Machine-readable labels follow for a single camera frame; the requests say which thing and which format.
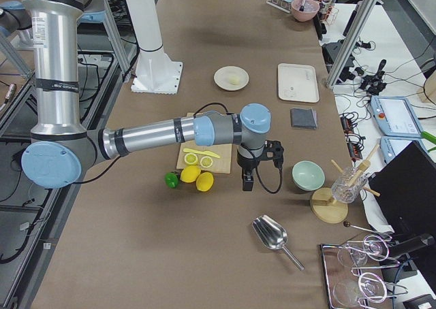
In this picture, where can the teach pendant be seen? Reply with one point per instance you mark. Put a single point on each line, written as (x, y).
(395, 116)
(391, 146)

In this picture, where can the upper teach pendant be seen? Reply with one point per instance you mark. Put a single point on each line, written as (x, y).
(395, 116)

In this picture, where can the whole lemon outer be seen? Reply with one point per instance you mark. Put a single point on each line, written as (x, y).
(205, 181)

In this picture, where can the black metal tray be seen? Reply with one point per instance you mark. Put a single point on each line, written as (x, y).
(350, 287)

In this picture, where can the bamboo cutting board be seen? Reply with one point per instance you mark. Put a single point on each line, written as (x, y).
(222, 164)

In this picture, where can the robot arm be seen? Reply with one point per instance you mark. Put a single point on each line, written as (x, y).
(62, 150)

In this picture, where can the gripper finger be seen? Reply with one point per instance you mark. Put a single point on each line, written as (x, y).
(245, 183)
(250, 181)

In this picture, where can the clear glass cup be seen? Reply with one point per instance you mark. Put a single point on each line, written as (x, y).
(348, 185)

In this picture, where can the cream rabbit tray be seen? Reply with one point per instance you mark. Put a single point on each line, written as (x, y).
(297, 83)

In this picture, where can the lemon half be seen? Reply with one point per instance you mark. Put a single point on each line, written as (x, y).
(191, 158)
(206, 162)

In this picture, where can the lower teach pendant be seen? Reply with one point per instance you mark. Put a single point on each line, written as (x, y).
(391, 146)

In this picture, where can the upper lemon half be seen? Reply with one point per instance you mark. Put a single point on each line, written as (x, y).
(206, 162)

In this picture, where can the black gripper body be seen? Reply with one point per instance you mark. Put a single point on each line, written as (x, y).
(246, 164)

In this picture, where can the aluminium frame post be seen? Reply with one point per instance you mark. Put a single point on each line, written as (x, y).
(362, 15)

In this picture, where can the lower lemon half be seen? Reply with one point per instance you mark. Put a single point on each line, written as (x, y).
(191, 158)

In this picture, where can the yellow plastic knife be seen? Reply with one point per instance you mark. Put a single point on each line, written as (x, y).
(202, 152)

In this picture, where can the grey folded cloth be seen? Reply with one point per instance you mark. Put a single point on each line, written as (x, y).
(304, 118)

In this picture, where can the bottle rack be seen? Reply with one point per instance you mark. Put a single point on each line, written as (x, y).
(327, 12)

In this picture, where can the mint green bowl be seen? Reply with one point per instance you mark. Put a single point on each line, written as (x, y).
(308, 175)

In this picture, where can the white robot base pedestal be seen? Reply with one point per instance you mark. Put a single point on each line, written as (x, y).
(155, 71)

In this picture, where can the beige round plate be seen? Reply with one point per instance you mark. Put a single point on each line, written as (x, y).
(231, 78)

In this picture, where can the metal scoop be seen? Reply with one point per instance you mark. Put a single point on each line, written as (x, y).
(274, 237)

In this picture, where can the pink bowl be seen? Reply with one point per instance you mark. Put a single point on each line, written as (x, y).
(311, 8)

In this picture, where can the whole lemon near lime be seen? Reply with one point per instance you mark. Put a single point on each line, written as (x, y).
(190, 173)

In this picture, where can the black monitor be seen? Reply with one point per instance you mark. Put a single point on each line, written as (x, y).
(407, 191)

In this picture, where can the wooden cup rack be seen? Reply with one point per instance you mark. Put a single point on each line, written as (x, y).
(326, 207)

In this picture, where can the green lime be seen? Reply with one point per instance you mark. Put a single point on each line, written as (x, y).
(172, 179)

